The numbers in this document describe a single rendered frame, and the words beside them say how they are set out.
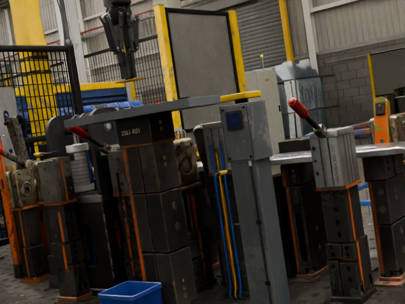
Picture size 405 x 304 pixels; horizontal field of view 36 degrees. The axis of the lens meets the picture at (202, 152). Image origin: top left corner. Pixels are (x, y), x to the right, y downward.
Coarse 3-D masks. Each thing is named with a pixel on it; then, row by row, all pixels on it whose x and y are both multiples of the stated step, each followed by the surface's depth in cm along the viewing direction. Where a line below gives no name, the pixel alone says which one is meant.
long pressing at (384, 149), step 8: (376, 144) 148; (384, 144) 144; (392, 144) 141; (400, 144) 138; (296, 152) 161; (304, 152) 157; (360, 152) 134; (368, 152) 133; (376, 152) 132; (384, 152) 131; (392, 152) 130; (400, 152) 130; (272, 160) 147; (280, 160) 146; (288, 160) 145; (296, 160) 143; (304, 160) 142; (200, 168) 160
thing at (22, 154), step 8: (8, 120) 191; (16, 120) 192; (8, 128) 192; (16, 128) 191; (16, 136) 191; (16, 144) 193; (24, 144) 193; (16, 152) 194; (24, 152) 193; (24, 160) 193; (24, 168) 196
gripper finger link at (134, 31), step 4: (136, 16) 172; (136, 20) 172; (132, 24) 173; (136, 24) 172; (132, 28) 172; (136, 28) 172; (132, 32) 172; (136, 32) 172; (132, 36) 172; (136, 36) 172; (136, 40) 172; (136, 44) 172; (136, 48) 171
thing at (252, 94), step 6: (258, 90) 122; (222, 96) 121; (228, 96) 120; (234, 96) 119; (240, 96) 118; (246, 96) 118; (252, 96) 119; (258, 96) 121; (240, 102) 120; (246, 102) 121
